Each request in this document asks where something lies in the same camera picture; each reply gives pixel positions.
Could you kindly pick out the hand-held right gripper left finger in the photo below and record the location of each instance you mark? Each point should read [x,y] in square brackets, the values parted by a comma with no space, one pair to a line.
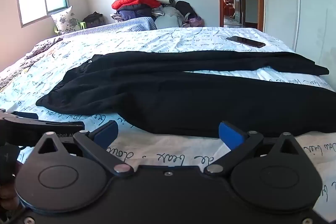
[106,132]

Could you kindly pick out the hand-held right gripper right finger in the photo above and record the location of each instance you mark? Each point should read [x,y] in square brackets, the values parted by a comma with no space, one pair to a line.
[231,134]

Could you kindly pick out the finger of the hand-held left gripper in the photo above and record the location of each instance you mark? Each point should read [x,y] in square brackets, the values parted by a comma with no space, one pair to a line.
[25,115]

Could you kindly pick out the black pants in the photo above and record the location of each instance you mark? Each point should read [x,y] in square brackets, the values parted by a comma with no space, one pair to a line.
[183,98]

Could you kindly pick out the person's left hand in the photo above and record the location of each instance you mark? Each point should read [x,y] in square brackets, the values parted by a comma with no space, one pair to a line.
[6,195]

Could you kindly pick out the grey patterned cloth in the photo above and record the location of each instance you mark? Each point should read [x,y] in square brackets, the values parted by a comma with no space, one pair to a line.
[43,48]

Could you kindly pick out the black smartphone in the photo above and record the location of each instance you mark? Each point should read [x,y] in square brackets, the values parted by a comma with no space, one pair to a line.
[245,41]

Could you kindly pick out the floral white pillow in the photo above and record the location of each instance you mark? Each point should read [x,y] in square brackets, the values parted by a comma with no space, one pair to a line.
[65,20]

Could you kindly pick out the green plastic chair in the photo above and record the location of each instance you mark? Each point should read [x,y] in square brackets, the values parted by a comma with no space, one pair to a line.
[83,25]

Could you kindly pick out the bed with script-printed sheet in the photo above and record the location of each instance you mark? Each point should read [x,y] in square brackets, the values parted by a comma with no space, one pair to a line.
[183,37]

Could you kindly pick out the blue striped blanket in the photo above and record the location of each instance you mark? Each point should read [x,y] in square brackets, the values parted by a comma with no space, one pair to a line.
[136,24]

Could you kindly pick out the black bag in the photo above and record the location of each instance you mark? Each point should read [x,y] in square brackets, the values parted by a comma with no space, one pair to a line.
[94,19]

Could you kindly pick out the white wardrobe with flower stickers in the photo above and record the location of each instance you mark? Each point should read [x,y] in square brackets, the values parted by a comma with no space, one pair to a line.
[309,3]

